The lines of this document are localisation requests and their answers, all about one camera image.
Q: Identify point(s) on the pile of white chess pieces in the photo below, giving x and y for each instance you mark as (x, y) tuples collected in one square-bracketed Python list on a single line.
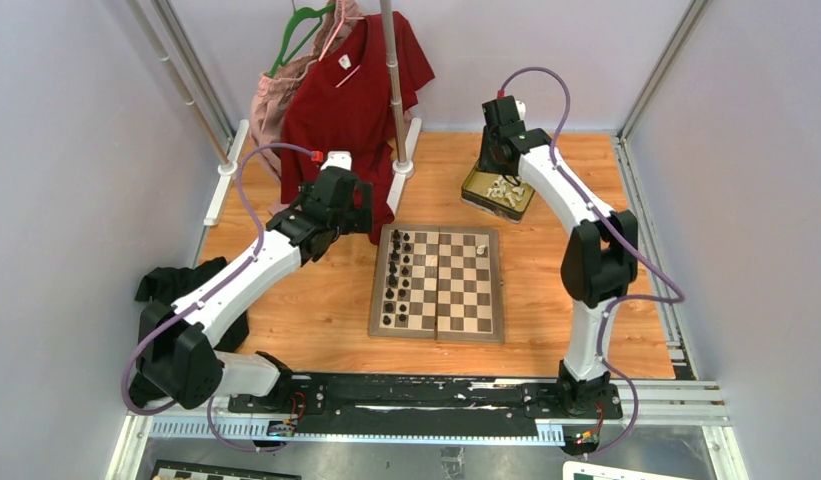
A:
[(507, 189)]

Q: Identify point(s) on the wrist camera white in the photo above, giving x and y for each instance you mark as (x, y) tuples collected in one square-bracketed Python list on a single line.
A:
[(337, 159), (521, 109)]

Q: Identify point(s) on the white rack base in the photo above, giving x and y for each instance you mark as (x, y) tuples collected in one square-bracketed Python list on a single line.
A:
[(403, 166)]

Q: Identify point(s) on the pink garment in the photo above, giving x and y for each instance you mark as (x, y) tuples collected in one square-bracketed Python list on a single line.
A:
[(277, 87)]

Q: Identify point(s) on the black chess pieces row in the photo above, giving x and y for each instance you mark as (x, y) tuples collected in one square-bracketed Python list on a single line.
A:
[(397, 283)]

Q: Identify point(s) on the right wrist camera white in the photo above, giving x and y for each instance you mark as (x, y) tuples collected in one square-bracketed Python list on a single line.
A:
[(521, 109)]

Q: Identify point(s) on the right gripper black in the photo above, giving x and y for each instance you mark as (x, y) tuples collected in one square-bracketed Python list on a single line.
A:
[(486, 162)]

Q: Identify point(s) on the black cloth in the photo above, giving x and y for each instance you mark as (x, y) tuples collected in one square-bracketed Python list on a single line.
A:
[(167, 284)]

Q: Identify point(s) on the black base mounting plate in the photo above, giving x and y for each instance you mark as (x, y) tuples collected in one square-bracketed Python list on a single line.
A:
[(427, 406)]

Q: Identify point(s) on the green clothes hanger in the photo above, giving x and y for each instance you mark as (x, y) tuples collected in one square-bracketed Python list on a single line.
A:
[(294, 36)]

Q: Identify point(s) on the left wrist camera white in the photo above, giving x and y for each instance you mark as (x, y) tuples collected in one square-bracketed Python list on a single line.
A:
[(337, 159)]

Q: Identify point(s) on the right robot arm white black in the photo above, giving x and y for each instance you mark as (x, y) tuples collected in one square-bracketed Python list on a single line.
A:
[(599, 262)]

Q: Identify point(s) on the yellow metal tin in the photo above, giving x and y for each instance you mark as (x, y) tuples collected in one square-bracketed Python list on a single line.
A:
[(473, 191)]

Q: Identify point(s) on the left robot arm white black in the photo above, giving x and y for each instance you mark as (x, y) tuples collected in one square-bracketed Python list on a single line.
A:
[(177, 351)]

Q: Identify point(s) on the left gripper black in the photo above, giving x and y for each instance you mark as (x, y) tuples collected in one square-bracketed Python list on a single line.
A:
[(358, 219)]

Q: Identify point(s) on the wooden chess board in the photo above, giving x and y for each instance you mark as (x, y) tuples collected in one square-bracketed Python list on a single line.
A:
[(455, 295)]

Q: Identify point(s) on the red t-shirt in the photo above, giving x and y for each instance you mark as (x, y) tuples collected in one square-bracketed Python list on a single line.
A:
[(343, 104)]

